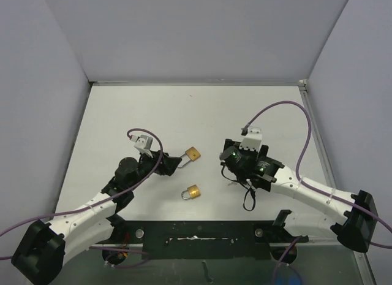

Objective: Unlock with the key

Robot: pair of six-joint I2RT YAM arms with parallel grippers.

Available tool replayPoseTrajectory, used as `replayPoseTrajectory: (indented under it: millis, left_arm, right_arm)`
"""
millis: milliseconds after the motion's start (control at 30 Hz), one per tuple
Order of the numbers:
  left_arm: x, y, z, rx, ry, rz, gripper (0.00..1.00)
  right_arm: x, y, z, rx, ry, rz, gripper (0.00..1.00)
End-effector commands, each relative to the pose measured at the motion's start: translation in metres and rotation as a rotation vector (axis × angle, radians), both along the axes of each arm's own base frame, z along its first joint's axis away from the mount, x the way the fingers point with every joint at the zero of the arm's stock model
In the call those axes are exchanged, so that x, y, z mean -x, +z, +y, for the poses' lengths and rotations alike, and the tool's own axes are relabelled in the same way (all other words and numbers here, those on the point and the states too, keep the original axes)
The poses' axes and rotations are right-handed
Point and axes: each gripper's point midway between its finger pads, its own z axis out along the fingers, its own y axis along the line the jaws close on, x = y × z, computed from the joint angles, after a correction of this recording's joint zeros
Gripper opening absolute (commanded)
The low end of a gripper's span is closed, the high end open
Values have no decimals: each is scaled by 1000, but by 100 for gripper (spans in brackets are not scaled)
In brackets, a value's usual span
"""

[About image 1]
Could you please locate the aluminium frame rail right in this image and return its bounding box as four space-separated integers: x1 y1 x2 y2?
298 79 376 285

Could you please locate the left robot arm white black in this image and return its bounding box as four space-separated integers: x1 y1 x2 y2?
11 151 182 284

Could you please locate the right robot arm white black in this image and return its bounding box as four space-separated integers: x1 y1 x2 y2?
219 139 377 253

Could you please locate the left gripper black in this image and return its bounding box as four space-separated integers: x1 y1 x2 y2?
129 149 181 191

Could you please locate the small brass padlock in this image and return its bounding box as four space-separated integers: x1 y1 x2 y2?
181 184 201 200

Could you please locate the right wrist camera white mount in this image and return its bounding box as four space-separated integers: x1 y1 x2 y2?
239 126 262 152

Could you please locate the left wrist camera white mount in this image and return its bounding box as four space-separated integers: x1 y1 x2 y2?
131 135 153 157

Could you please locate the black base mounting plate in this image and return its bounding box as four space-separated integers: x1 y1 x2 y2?
104 221 294 260

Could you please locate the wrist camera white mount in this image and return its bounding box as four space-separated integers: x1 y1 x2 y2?
131 135 153 157
239 126 262 152

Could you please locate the long shackle brass padlock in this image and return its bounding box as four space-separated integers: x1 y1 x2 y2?
177 146 201 169

